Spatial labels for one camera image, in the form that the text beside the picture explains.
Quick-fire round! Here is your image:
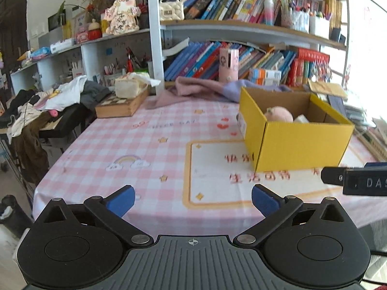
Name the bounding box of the beige sponge block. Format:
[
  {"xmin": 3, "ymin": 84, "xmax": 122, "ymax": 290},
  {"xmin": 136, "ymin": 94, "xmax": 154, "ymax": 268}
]
[{"xmin": 294, "ymin": 115, "xmax": 310, "ymax": 124}]

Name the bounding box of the yellow cardboard box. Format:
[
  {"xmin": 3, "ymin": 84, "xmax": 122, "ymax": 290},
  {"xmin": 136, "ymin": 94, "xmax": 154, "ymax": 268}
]
[{"xmin": 238, "ymin": 88, "xmax": 354, "ymax": 172}]

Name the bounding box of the pink plush toy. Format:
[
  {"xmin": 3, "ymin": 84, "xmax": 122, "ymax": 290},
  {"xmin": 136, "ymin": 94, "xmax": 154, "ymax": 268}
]
[{"xmin": 264, "ymin": 106, "xmax": 294, "ymax": 123}]

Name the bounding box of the pink checkered tablecloth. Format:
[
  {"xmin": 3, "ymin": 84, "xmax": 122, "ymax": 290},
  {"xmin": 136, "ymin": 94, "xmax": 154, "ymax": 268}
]
[{"xmin": 33, "ymin": 100, "xmax": 386, "ymax": 236}]

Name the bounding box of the black side bench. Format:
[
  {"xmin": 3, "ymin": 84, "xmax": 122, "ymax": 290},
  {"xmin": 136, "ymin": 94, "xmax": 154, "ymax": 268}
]
[{"xmin": 39, "ymin": 104, "xmax": 93, "ymax": 154}]

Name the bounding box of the wooden chess box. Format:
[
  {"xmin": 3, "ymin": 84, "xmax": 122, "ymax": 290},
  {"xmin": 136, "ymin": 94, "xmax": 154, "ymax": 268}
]
[{"xmin": 95, "ymin": 89, "xmax": 149, "ymax": 118}]

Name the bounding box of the red book set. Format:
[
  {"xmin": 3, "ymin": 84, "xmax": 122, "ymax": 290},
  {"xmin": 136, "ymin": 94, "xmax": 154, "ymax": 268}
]
[{"xmin": 286, "ymin": 46, "xmax": 330, "ymax": 87}]

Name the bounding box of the dark grey garment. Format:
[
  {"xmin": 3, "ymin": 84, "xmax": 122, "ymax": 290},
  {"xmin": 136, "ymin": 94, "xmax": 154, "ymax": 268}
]
[{"xmin": 80, "ymin": 80, "xmax": 112, "ymax": 111}]

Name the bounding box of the orange white carton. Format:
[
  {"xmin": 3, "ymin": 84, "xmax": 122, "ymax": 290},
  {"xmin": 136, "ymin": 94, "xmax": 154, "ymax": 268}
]
[{"xmin": 249, "ymin": 68, "xmax": 282, "ymax": 86}]

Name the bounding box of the white t-shirt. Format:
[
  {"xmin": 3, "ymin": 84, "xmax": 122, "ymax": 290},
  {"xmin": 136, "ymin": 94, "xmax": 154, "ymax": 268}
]
[{"xmin": 33, "ymin": 75, "xmax": 87, "ymax": 112}]

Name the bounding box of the cream tissue pack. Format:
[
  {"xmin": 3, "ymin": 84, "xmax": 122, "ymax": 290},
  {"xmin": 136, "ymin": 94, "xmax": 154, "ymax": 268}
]
[{"xmin": 114, "ymin": 72, "xmax": 161, "ymax": 99}]

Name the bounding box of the pen holder cup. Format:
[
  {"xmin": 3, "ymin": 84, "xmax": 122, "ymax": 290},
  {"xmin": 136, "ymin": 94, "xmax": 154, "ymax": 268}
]
[{"xmin": 102, "ymin": 71, "xmax": 125, "ymax": 87}]

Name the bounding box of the pink purple cloth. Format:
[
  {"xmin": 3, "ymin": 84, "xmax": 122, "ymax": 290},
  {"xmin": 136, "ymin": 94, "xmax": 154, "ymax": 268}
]
[{"xmin": 145, "ymin": 77, "xmax": 292, "ymax": 109}]

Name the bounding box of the pink cylindrical case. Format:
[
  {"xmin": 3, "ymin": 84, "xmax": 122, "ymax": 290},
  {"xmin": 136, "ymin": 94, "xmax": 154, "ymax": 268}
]
[{"xmin": 218, "ymin": 48, "xmax": 239, "ymax": 83}]

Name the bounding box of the white metal bookshelf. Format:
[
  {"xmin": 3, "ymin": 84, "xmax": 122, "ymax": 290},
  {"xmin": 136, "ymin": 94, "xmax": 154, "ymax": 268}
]
[{"xmin": 10, "ymin": 0, "xmax": 348, "ymax": 95}]

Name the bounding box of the white quilted handbag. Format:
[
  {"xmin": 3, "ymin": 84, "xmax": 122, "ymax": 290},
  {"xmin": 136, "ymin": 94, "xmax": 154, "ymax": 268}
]
[{"xmin": 159, "ymin": 0, "xmax": 184, "ymax": 22}]

